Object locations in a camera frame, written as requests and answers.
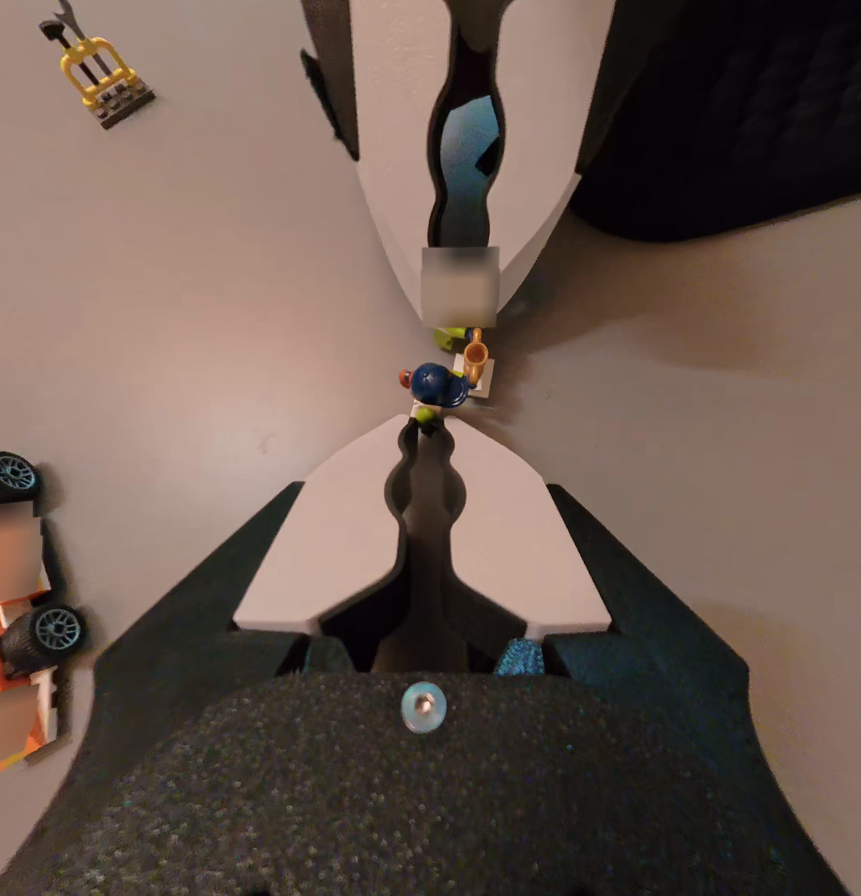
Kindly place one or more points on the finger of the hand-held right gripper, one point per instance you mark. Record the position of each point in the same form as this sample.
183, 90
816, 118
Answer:
395, 140
549, 126

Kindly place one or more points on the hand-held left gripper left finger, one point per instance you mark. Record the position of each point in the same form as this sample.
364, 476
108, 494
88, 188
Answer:
318, 553

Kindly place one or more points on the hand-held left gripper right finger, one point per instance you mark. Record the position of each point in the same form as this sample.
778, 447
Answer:
535, 553

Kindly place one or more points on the blue cap with orange hair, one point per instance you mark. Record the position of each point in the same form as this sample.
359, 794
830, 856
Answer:
437, 381

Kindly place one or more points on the small yellow lego piece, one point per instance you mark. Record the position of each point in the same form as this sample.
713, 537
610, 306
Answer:
97, 63

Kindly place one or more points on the orange lego race car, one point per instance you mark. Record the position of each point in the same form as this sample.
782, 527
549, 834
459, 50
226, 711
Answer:
17, 616

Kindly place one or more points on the black mesh office chair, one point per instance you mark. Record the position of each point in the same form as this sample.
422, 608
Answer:
738, 112

